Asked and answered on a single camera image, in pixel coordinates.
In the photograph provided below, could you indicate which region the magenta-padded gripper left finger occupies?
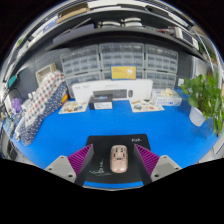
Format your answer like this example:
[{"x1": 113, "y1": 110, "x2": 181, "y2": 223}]
[{"x1": 44, "y1": 143, "x2": 96, "y2": 187}]

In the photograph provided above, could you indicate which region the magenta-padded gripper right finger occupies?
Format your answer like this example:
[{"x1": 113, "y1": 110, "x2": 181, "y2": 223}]
[{"x1": 133, "y1": 143, "x2": 184, "y2": 186}]

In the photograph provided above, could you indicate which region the pink transparent computer mouse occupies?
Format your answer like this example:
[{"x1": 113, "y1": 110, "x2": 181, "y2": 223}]
[{"x1": 109, "y1": 144, "x2": 129, "y2": 174}]

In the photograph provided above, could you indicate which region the black mouse pad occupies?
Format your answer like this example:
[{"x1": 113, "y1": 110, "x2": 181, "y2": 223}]
[{"x1": 79, "y1": 133, "x2": 152, "y2": 184}]

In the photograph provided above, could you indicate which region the printed picture card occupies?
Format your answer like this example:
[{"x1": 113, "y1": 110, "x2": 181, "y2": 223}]
[
  {"x1": 129, "y1": 98, "x2": 165, "y2": 113},
  {"x1": 58, "y1": 99, "x2": 89, "y2": 115}
]

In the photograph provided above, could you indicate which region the patterned fabric bundle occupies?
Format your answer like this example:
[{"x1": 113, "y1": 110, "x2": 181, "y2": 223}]
[{"x1": 18, "y1": 70, "x2": 68, "y2": 147}]

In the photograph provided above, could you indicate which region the white and blue carton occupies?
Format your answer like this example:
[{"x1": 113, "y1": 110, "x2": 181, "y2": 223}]
[{"x1": 150, "y1": 87, "x2": 183, "y2": 108}]

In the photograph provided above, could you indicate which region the small black box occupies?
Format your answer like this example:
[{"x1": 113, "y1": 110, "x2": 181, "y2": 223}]
[{"x1": 88, "y1": 93, "x2": 114, "y2": 111}]

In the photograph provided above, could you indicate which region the long white keyboard box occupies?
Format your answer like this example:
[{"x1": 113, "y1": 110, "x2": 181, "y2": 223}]
[{"x1": 71, "y1": 78, "x2": 154, "y2": 104}]

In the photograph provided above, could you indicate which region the green plant in white pot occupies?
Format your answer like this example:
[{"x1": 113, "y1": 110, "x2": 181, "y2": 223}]
[{"x1": 179, "y1": 71, "x2": 224, "y2": 137}]

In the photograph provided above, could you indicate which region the white plastic crate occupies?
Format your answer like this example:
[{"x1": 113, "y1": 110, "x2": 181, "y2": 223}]
[{"x1": 35, "y1": 63, "x2": 58, "y2": 84}]

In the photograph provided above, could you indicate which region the yellow and blue box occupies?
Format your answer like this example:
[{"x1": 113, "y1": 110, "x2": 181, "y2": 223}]
[{"x1": 110, "y1": 64, "x2": 138, "y2": 81}]

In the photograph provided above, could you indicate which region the dark wall shelf unit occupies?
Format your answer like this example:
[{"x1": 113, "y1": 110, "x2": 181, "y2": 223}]
[{"x1": 6, "y1": 0, "x2": 214, "y2": 63}]

